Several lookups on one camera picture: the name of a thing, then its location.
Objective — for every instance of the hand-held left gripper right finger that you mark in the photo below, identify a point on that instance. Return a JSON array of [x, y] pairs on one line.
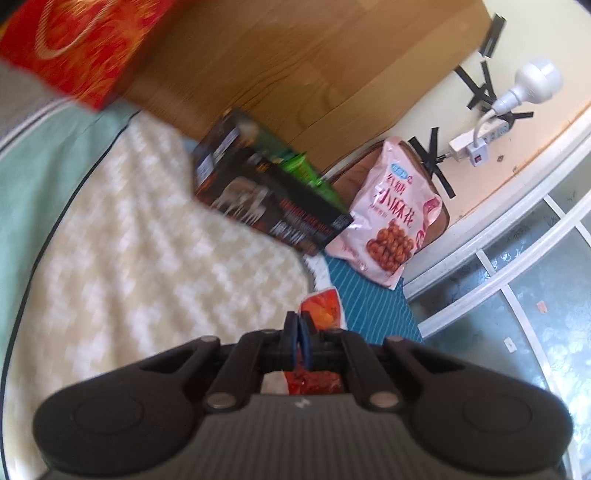
[[308, 341]]

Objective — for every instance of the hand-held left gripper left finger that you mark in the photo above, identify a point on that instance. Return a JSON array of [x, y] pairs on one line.
[[291, 341]]

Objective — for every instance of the red snack packet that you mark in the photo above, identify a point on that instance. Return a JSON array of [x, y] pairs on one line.
[[323, 309]]

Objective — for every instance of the dark cardboard box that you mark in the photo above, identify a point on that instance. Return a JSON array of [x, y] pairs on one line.
[[258, 194]]

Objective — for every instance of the blue striped cloth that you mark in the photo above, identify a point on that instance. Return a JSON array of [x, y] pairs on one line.
[[369, 300]]

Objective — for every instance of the pink snack bag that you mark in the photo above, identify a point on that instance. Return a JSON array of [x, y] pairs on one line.
[[392, 217]]

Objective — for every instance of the green snack packet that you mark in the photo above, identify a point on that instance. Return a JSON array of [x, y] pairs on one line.
[[300, 168]]

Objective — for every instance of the brown cushion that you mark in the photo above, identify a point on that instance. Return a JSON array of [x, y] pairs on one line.
[[355, 173]]

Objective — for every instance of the cream checkered blanket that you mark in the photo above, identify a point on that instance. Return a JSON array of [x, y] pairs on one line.
[[138, 230]]

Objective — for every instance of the black tape cross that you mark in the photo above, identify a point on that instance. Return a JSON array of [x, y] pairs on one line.
[[434, 157], [480, 87]]

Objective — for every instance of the white plug adapter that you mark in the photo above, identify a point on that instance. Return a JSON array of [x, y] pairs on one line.
[[477, 154]]

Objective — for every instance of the wooden headboard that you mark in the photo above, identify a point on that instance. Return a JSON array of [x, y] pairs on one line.
[[300, 69]]

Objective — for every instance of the white power strip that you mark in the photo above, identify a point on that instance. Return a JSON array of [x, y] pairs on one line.
[[496, 129]]

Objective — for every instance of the mint green bed sheet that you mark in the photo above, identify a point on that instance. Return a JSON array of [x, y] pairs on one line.
[[46, 161]]

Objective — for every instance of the white gooseneck lamp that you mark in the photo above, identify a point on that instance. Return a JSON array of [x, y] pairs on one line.
[[538, 81]]

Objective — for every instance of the red gift box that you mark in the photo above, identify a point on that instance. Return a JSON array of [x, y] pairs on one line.
[[92, 46]]

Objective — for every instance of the grey cloth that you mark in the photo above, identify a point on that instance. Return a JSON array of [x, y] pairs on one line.
[[18, 101]]

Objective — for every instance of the white window frame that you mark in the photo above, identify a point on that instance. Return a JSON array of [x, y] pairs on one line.
[[498, 221]]

